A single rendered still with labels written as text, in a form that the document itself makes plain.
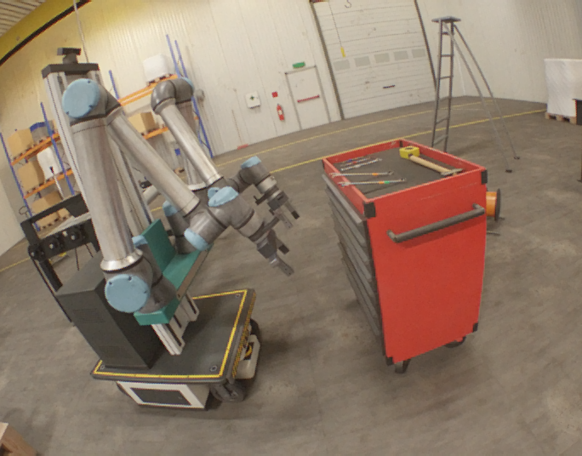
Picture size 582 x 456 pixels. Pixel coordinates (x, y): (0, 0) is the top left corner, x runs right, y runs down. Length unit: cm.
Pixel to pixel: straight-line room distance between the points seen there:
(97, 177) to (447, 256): 118
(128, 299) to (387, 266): 86
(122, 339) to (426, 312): 137
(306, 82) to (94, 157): 1053
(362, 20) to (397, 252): 1135
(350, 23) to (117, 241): 1145
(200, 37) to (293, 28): 327
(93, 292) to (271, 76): 1036
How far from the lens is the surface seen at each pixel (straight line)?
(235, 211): 95
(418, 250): 109
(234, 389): 158
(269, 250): 100
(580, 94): 775
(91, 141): 94
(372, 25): 1217
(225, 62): 1133
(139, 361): 166
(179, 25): 1195
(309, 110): 1121
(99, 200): 95
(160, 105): 143
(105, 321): 154
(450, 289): 127
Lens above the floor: 130
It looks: 24 degrees down
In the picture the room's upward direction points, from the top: 17 degrees counter-clockwise
